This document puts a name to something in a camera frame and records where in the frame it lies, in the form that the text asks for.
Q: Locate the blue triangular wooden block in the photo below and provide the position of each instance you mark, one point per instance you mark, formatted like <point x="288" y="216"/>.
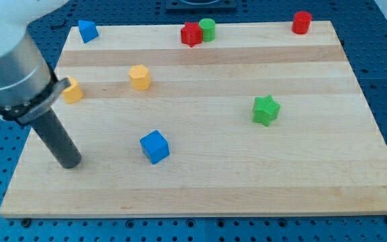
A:
<point x="87" y="30"/>

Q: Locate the yellow hexagonal wooden block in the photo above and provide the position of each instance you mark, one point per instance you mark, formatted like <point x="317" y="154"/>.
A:
<point x="140" y="78"/>

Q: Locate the blue wooden cube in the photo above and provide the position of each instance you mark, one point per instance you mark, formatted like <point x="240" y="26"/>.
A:
<point x="155" y="147"/>

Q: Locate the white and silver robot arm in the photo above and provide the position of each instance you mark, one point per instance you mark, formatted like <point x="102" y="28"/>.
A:
<point x="28" y="85"/>

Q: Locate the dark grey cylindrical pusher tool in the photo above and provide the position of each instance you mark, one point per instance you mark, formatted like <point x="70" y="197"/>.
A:
<point x="53" y="134"/>

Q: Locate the red wooden star block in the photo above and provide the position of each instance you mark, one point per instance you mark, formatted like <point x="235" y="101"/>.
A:
<point x="191" y="34"/>

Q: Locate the green wooden star block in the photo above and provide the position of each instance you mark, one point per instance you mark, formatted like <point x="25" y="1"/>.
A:
<point x="265" y="110"/>

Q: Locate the light wooden board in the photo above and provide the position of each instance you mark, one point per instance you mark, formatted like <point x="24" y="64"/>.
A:
<point x="322" y="156"/>

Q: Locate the red wooden cylinder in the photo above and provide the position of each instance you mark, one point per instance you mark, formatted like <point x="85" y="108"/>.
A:
<point x="301" y="22"/>

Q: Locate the green wooden cylinder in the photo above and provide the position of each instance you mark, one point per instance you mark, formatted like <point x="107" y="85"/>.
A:
<point x="208" y="27"/>

